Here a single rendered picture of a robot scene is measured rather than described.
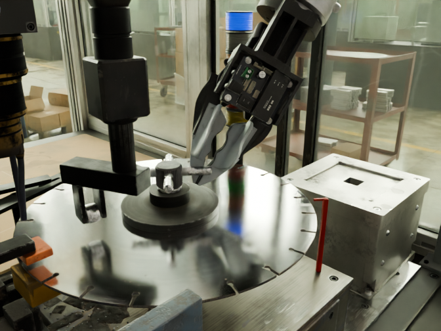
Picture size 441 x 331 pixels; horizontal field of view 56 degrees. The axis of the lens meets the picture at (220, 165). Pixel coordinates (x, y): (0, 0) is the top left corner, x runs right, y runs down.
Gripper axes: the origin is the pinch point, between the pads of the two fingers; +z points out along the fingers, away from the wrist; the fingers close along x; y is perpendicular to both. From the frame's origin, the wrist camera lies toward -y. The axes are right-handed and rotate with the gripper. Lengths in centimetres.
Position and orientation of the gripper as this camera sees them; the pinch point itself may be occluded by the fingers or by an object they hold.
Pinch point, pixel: (201, 173)
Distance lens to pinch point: 47.9
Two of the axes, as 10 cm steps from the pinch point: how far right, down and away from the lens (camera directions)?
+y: 0.9, 1.6, -9.8
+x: 8.7, 4.6, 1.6
